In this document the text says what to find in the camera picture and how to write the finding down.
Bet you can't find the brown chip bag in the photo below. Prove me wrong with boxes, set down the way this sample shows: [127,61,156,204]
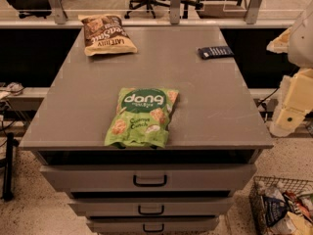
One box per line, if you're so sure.
[78,14,137,57]

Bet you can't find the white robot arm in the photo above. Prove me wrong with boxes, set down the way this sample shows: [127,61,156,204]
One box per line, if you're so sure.
[266,1,313,137]

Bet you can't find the red snack bag in basket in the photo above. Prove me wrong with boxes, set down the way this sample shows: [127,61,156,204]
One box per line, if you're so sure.
[283,191,313,222]

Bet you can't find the blue white bag in basket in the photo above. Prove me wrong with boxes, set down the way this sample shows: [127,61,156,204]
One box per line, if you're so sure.
[263,186,288,226]

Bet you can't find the yellow bag in basket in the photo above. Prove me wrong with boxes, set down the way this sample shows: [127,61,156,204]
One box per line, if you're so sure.
[288,212,313,235]

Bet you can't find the green dang chip bag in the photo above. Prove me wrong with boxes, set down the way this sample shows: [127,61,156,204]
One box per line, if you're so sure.
[105,88,179,148]

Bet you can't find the grey drawer cabinet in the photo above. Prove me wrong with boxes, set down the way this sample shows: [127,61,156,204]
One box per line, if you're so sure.
[22,26,272,235]

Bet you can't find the dark blue snack packet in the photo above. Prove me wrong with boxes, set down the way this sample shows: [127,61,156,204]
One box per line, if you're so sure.
[198,46,234,60]

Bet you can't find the black office chair centre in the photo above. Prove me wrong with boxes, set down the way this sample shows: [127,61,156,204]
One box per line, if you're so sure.
[124,0,170,19]

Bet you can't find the top grey drawer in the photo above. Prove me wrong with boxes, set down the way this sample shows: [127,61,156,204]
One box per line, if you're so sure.
[40,164,256,192]

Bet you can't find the grey drawer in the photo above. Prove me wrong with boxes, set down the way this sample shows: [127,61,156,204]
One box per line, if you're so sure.
[86,216,219,233]
[40,164,256,192]
[69,197,233,217]

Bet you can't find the bottom grey drawer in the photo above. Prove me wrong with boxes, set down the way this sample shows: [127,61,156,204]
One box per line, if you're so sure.
[86,216,219,233]

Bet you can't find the middle grey drawer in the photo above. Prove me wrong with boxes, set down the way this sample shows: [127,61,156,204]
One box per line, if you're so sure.
[69,197,233,217]

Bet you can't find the clutter on left shelf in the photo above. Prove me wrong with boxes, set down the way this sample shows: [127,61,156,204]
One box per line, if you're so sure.
[0,82,24,100]

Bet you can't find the black stand at left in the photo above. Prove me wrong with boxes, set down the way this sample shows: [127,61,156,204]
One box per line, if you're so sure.
[2,132,19,201]

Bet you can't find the black cable right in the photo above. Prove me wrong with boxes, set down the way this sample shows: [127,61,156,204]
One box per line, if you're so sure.
[256,87,280,108]

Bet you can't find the wire basket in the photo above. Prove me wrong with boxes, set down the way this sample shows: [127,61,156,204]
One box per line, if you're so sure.
[248,176,313,235]

